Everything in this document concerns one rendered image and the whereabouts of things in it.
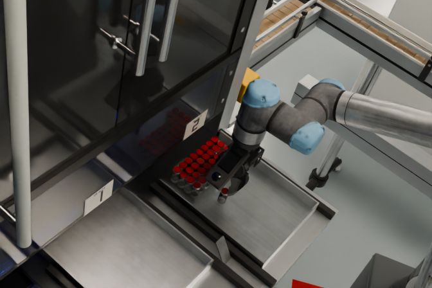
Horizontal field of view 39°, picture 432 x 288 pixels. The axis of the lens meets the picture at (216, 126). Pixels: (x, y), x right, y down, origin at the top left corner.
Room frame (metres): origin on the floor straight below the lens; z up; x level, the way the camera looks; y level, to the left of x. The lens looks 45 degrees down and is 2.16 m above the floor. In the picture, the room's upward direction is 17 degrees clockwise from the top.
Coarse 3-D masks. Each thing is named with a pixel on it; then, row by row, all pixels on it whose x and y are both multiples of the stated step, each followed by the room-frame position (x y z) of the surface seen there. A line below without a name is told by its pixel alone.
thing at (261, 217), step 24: (264, 168) 1.14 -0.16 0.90; (168, 192) 0.97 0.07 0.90; (216, 192) 1.02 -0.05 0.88; (240, 192) 1.05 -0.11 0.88; (264, 192) 1.07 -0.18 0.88; (288, 192) 1.09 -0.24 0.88; (216, 216) 0.95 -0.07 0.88; (240, 216) 0.97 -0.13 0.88; (264, 216) 0.99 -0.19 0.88; (288, 216) 1.01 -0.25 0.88; (240, 240) 0.90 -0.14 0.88; (264, 240) 0.92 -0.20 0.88; (264, 264) 0.84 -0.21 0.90
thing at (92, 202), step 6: (108, 186) 0.82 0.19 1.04; (96, 192) 0.79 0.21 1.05; (108, 192) 0.83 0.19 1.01; (90, 198) 0.78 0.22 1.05; (96, 198) 0.79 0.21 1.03; (102, 198) 0.81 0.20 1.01; (90, 204) 0.78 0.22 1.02; (96, 204) 0.80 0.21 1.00; (84, 210) 0.76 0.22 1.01; (90, 210) 0.78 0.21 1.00
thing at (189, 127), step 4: (204, 112) 1.13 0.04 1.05; (200, 116) 1.11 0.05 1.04; (204, 116) 1.13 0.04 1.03; (200, 120) 1.12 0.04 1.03; (204, 120) 1.14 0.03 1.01; (188, 124) 1.07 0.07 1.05; (192, 124) 1.09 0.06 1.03; (200, 124) 1.12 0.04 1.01; (188, 128) 1.08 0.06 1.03; (192, 128) 1.09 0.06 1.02; (184, 132) 1.07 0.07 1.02; (188, 132) 1.08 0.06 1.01; (192, 132) 1.10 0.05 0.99; (184, 136) 1.07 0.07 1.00
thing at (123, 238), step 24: (120, 192) 0.93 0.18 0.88; (96, 216) 0.84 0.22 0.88; (120, 216) 0.86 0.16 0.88; (144, 216) 0.88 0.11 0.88; (72, 240) 0.76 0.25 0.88; (96, 240) 0.78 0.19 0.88; (120, 240) 0.80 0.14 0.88; (144, 240) 0.82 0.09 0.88; (168, 240) 0.84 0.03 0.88; (72, 264) 0.70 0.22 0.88; (96, 264) 0.72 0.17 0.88; (120, 264) 0.74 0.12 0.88; (144, 264) 0.75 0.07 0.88; (168, 264) 0.77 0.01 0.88; (192, 264) 0.79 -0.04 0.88
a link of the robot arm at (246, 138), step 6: (234, 126) 1.01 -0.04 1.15; (234, 132) 0.99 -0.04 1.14; (240, 132) 0.98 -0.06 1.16; (246, 132) 0.98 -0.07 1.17; (264, 132) 1.00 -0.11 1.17; (240, 138) 0.98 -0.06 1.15; (246, 138) 0.98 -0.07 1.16; (252, 138) 0.98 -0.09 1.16; (258, 138) 0.98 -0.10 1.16; (246, 144) 0.98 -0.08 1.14; (252, 144) 0.98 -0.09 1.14
